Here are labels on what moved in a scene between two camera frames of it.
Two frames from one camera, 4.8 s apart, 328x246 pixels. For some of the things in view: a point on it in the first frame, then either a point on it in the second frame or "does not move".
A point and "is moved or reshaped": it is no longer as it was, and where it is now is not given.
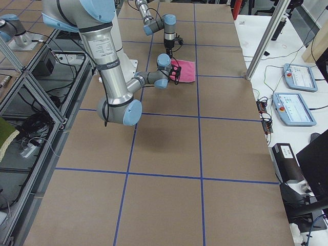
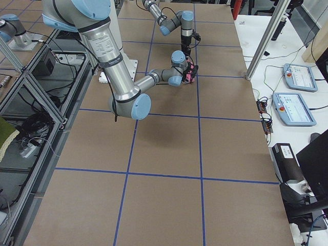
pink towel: x=187 y=73 is moved or reshaped
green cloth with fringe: x=7 y=134 does not move
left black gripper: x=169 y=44 → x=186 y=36
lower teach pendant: x=292 y=109 does not move
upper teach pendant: x=300 y=77 does not move
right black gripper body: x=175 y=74 → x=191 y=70
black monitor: x=313 y=159 does not move
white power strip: x=29 y=149 does not move
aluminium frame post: x=280 y=11 does not move
